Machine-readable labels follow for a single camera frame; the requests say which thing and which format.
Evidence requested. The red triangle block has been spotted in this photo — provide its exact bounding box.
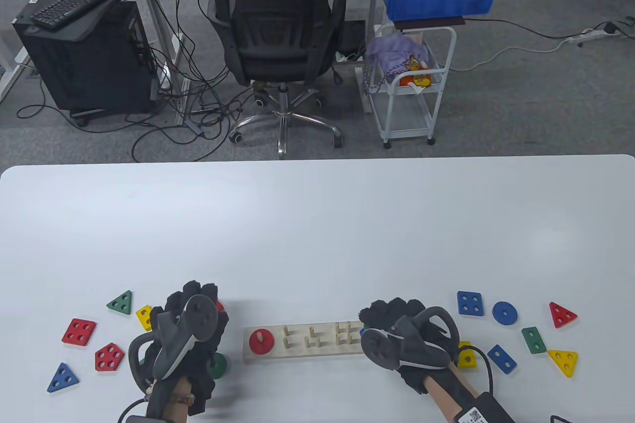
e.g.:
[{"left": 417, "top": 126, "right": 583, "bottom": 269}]
[{"left": 548, "top": 302, "right": 578, "bottom": 329}]

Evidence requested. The red square block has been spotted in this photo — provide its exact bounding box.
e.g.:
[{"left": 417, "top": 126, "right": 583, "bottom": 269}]
[{"left": 62, "top": 318, "right": 97, "bottom": 347}]

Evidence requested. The orange plush toy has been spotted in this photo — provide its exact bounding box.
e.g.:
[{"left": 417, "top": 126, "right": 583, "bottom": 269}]
[{"left": 399, "top": 57, "right": 433, "bottom": 90}]

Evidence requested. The blue square block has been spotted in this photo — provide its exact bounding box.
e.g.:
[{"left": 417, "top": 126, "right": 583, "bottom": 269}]
[{"left": 457, "top": 291, "right": 484, "bottom": 317}]

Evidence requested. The yellow triangle block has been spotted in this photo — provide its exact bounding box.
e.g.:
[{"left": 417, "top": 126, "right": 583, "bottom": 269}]
[{"left": 547, "top": 349, "right": 579, "bottom": 378}]

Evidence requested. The white utility cart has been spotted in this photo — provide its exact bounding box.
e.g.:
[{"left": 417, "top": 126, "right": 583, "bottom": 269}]
[{"left": 369, "top": 24, "right": 457, "bottom": 149}]

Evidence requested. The black bag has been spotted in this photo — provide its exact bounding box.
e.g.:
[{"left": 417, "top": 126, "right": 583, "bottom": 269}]
[{"left": 336, "top": 20, "right": 368, "bottom": 60}]

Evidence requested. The black labelled box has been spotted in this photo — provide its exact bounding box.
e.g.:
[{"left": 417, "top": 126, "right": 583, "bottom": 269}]
[{"left": 455, "top": 396, "right": 516, "bottom": 423}]

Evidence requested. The wooden post board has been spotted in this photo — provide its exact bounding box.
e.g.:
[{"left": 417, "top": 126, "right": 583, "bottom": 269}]
[{"left": 243, "top": 321, "right": 370, "bottom": 364}]

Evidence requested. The green triangle block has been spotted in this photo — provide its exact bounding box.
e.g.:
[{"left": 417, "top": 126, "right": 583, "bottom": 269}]
[{"left": 106, "top": 290, "right": 133, "bottom": 315}]

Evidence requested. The green round block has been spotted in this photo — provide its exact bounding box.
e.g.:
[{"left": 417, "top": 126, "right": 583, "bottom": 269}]
[{"left": 207, "top": 351, "right": 229, "bottom": 380}]

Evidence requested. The person's left hand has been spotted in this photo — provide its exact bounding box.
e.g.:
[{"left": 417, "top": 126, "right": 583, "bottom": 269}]
[{"left": 149, "top": 280, "right": 230, "bottom": 416}]

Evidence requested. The black keyboard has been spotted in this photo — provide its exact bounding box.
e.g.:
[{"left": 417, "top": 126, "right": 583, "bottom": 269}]
[{"left": 30, "top": 0, "right": 127, "bottom": 30}]

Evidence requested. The purple cloth bag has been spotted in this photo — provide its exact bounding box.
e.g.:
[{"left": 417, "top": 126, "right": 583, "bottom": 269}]
[{"left": 364, "top": 32, "right": 429, "bottom": 94}]

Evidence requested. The green rectangle block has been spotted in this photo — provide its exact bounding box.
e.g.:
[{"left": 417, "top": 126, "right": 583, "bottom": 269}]
[{"left": 521, "top": 326, "right": 548, "bottom": 355}]

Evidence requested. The black mesh office chair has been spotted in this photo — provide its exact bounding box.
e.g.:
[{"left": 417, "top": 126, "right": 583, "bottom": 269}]
[{"left": 197, "top": 0, "right": 348, "bottom": 160}]

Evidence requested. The person's right hand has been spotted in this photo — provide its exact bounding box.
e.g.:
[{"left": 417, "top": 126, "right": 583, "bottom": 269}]
[{"left": 358, "top": 298, "right": 462, "bottom": 395}]

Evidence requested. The blue round block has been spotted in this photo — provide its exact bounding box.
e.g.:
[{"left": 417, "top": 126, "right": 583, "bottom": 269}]
[{"left": 492, "top": 301, "right": 518, "bottom": 326}]

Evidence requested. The blue rectangle block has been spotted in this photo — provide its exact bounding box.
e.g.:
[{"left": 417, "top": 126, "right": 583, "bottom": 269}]
[{"left": 487, "top": 344, "right": 517, "bottom": 375}]

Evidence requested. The brown board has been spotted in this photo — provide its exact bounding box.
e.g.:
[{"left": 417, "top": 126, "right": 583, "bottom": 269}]
[{"left": 393, "top": 16, "right": 466, "bottom": 30}]

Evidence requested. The white power strip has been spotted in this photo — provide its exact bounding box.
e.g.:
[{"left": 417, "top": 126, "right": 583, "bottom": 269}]
[{"left": 567, "top": 28, "right": 622, "bottom": 45}]

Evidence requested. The black glove cable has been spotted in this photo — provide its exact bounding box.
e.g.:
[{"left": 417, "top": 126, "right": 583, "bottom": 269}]
[
  {"left": 464, "top": 344, "right": 495, "bottom": 396},
  {"left": 119, "top": 396, "right": 149, "bottom": 423}
]

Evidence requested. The tangle of black cables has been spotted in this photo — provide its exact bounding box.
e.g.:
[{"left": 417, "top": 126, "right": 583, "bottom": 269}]
[{"left": 16, "top": 0, "right": 258, "bottom": 162}]

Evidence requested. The red round block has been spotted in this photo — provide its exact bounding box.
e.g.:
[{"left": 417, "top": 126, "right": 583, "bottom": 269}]
[{"left": 249, "top": 329, "right": 275, "bottom": 355}]

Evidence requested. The white floor cable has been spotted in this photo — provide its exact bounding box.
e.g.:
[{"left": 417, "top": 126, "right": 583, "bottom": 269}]
[{"left": 452, "top": 36, "right": 576, "bottom": 71}]

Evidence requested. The black floor cable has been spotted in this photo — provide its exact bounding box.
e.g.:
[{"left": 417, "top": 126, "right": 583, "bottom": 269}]
[{"left": 464, "top": 18, "right": 635, "bottom": 42}]

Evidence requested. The person's left forearm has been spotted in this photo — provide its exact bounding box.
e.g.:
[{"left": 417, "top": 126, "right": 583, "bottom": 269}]
[{"left": 161, "top": 377, "right": 194, "bottom": 423}]

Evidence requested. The white desk foot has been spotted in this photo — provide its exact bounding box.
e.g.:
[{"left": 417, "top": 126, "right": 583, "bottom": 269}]
[{"left": 0, "top": 44, "right": 31, "bottom": 102}]

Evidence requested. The white desk frame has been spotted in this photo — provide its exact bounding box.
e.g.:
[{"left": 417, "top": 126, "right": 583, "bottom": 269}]
[{"left": 107, "top": 0, "right": 191, "bottom": 127}]

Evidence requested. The yellow square block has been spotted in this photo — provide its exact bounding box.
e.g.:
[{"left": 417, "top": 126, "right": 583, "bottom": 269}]
[{"left": 457, "top": 341, "right": 478, "bottom": 369}]

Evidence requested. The person's right forearm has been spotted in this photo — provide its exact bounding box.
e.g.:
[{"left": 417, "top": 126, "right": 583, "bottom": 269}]
[{"left": 426, "top": 368, "right": 516, "bottom": 423}]

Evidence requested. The black tracking controller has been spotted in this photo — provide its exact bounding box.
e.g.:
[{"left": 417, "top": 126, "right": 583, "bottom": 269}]
[
  {"left": 127, "top": 294, "right": 220, "bottom": 389},
  {"left": 361, "top": 306, "right": 460, "bottom": 373}
]

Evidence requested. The black computer tower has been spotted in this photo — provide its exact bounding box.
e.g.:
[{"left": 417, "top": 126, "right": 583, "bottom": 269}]
[{"left": 12, "top": 0, "right": 160, "bottom": 127}]

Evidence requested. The blue triangle block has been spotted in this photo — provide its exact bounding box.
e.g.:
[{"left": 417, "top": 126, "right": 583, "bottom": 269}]
[{"left": 47, "top": 362, "right": 80, "bottom": 393}]

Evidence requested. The red pentagon block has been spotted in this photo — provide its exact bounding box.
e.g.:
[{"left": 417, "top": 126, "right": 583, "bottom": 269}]
[{"left": 94, "top": 342, "right": 126, "bottom": 372}]

